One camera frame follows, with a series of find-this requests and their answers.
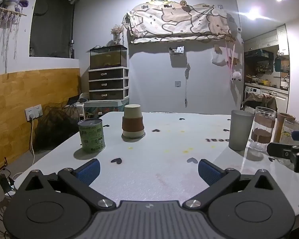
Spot printed bear cloth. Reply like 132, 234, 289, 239
125, 2, 237, 44

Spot clear glass with brown sleeve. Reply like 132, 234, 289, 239
249, 107, 277, 152

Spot glass fish tank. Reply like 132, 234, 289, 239
89, 45, 128, 70

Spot white washing machine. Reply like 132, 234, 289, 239
243, 86, 289, 116

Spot paper cup with brown sleeve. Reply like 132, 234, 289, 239
122, 104, 146, 139

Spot purple plush toy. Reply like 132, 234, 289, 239
1, 0, 29, 13

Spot green tin can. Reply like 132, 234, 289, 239
78, 119, 106, 153

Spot white wall socket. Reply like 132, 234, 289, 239
25, 104, 43, 121

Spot dark window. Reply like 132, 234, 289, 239
29, 0, 77, 59

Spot white kitchen cabinets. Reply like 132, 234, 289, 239
244, 24, 290, 55

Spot dried flowers in vase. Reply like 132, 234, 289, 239
111, 24, 125, 46

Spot macrame wall hanging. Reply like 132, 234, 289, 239
0, 0, 28, 66

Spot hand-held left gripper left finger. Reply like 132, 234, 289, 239
17, 159, 116, 211

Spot grey frosted plastic cup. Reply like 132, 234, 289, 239
228, 110, 255, 151

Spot ribbed clear glass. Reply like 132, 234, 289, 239
280, 118, 299, 145

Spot white drawer unit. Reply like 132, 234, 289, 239
88, 67, 129, 101

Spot white power cable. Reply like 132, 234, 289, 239
29, 119, 36, 166

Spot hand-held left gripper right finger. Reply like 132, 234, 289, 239
183, 159, 281, 209

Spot chair with brown cloth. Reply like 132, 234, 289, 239
241, 92, 277, 116

